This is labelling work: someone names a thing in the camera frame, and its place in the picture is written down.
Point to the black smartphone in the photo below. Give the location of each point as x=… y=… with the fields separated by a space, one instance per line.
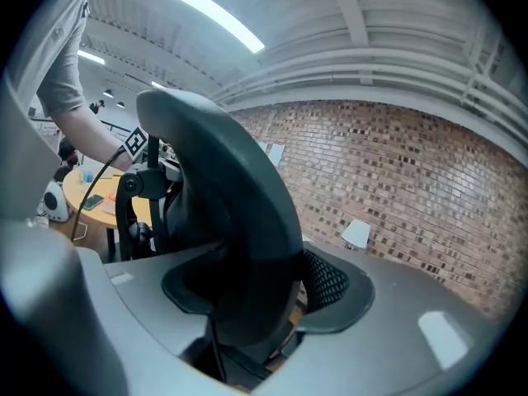
x=93 y=202

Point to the blue cup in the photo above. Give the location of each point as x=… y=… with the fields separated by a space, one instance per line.
x=87 y=176

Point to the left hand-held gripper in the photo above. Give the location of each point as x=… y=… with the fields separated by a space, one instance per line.
x=135 y=142

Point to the person's grey t-shirt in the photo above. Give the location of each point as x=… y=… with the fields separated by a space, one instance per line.
x=49 y=35

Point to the white wall paper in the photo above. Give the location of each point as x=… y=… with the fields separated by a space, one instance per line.
x=275 y=154
x=262 y=147

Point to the pink card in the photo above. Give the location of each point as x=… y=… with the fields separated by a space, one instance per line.
x=108 y=207

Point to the round wooden table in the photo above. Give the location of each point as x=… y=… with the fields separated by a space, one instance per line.
x=74 y=194

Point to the white shade table lamp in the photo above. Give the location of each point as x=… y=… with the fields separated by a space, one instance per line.
x=356 y=234

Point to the orange box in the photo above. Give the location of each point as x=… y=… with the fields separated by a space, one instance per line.
x=112 y=196

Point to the ceiling light strip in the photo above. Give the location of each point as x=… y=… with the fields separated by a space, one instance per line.
x=90 y=57
x=214 y=15
x=157 y=84

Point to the white round speaker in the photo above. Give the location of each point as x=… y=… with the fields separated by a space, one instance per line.
x=57 y=208

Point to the black office chair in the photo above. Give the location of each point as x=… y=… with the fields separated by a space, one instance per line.
x=231 y=188

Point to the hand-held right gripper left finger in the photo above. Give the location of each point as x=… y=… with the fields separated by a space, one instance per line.
x=123 y=303

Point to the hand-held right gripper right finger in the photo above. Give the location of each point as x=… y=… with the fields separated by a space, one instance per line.
x=392 y=336

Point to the person's left forearm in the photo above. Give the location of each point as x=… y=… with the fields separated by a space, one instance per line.
x=90 y=138

